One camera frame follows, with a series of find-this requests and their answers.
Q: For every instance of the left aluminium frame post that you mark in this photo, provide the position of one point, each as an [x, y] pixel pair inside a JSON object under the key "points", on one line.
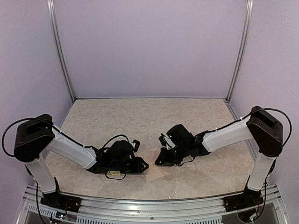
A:
{"points": [[59, 49]]}

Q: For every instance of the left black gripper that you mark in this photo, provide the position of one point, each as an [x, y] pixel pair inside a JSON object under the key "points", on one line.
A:
{"points": [[139, 168]]}

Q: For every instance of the aluminium frame post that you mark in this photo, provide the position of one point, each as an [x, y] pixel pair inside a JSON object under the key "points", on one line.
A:
{"points": [[59, 49], [241, 50]]}

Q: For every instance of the wax seal sticker sheet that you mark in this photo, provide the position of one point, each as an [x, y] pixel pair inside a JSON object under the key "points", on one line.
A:
{"points": [[114, 173]]}

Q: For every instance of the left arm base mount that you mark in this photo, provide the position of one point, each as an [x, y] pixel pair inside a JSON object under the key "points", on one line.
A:
{"points": [[61, 201]]}

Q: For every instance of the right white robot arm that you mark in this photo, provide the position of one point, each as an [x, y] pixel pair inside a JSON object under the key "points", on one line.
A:
{"points": [[258, 125]]}

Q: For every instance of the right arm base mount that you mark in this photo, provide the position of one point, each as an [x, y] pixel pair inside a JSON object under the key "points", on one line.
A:
{"points": [[247, 198]]}

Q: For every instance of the pink envelope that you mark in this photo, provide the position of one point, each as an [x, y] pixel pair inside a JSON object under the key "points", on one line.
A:
{"points": [[153, 172]]}

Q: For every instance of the right aluminium frame post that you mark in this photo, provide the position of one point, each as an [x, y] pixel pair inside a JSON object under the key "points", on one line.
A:
{"points": [[241, 50]]}

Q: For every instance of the front aluminium rail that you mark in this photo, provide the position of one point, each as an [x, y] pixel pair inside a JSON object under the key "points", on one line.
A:
{"points": [[207, 210]]}

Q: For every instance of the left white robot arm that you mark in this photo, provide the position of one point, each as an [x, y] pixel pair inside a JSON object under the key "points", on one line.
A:
{"points": [[35, 135]]}

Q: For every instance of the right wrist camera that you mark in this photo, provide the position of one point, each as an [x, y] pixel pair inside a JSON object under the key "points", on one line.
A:
{"points": [[162, 140]]}

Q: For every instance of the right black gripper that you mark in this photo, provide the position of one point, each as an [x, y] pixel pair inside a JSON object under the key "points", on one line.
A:
{"points": [[164, 160]]}

